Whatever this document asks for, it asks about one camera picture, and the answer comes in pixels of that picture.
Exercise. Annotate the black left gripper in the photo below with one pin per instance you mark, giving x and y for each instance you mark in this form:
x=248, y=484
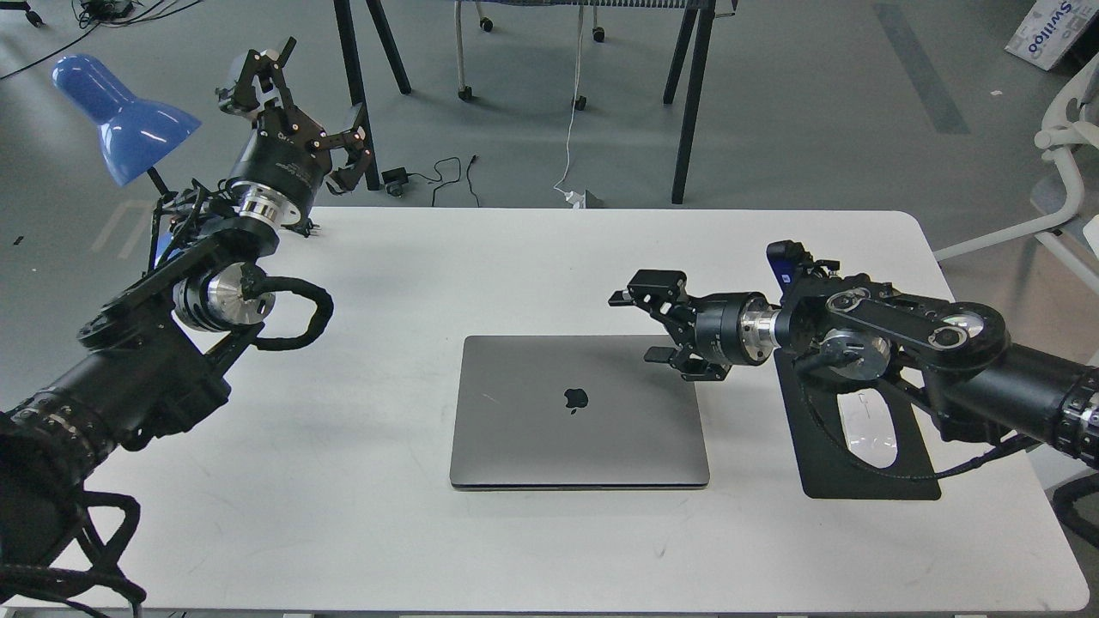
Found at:
x=285, y=162

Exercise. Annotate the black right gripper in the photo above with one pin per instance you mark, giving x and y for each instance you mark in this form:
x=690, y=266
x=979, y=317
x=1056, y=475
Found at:
x=727, y=329

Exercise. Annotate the grey laptop computer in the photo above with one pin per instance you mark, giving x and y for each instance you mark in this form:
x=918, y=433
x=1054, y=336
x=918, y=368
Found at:
x=565, y=412

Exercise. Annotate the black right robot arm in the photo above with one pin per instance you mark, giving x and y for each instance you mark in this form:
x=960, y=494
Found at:
x=954, y=360

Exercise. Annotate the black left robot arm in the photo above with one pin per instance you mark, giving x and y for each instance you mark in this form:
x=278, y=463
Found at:
x=159, y=351

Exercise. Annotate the blue desk lamp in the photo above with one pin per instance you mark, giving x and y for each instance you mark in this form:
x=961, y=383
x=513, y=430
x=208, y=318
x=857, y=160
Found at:
x=134, y=133

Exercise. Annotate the black mouse pad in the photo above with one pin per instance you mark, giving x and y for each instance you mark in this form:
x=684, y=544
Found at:
x=827, y=469

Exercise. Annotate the white computer mouse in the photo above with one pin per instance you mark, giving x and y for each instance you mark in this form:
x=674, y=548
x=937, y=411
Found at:
x=868, y=428

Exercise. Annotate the white office chair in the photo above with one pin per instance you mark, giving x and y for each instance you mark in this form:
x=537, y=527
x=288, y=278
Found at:
x=1068, y=125

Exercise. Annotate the cardboard box with blue print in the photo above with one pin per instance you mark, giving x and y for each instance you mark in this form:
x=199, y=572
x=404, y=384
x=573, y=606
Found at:
x=1049, y=30

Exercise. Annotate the black power adapter with cable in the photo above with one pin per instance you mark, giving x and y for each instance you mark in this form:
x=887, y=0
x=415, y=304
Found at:
x=394, y=180

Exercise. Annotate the black table frame legs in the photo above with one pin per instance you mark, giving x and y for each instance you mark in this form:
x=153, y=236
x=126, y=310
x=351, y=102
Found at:
x=695, y=30

